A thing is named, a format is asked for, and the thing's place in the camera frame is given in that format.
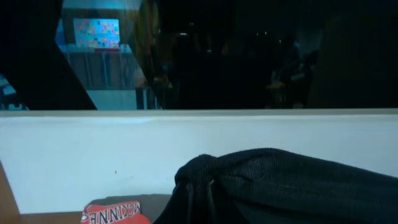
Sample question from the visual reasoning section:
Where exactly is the black t-shirt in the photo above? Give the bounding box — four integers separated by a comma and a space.
157, 148, 397, 223

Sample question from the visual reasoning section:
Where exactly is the grey folded garment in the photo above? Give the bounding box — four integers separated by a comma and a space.
89, 194, 171, 222

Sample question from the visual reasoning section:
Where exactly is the red printed folded shirt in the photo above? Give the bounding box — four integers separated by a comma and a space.
80, 201, 151, 224

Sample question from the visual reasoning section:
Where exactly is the sticky note board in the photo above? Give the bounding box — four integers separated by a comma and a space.
73, 18, 121, 49

